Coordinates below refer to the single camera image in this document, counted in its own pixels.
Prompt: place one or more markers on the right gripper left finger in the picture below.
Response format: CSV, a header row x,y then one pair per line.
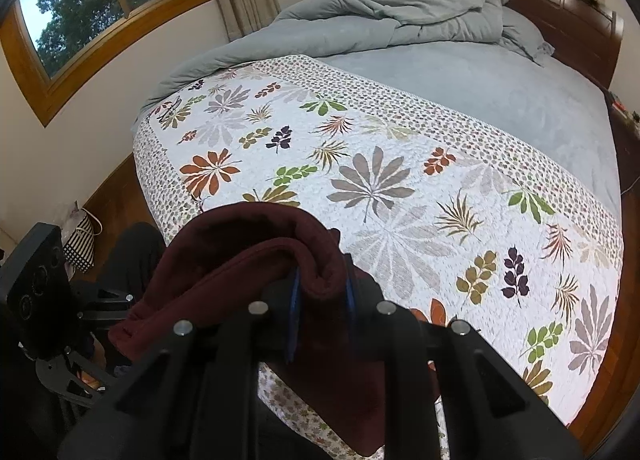
x,y
293,316

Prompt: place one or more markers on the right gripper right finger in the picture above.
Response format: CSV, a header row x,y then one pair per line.
x,y
362,296

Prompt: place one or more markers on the maroon pants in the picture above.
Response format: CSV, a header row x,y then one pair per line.
x,y
229,273

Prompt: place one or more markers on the striped black white bag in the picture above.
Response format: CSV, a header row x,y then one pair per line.
x,y
79,231

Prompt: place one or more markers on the floral quilted bedspread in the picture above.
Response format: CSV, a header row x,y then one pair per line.
x,y
452,215

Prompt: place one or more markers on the grey-blue bed sheet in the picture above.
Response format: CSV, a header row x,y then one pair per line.
x,y
548,105

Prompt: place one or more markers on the grey-blue comforter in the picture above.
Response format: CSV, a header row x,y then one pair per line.
x,y
322,28

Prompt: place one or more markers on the wooden framed window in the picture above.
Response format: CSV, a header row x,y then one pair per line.
x,y
53,47

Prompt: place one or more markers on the dark wooden headboard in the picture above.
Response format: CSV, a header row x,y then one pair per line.
x,y
586,35

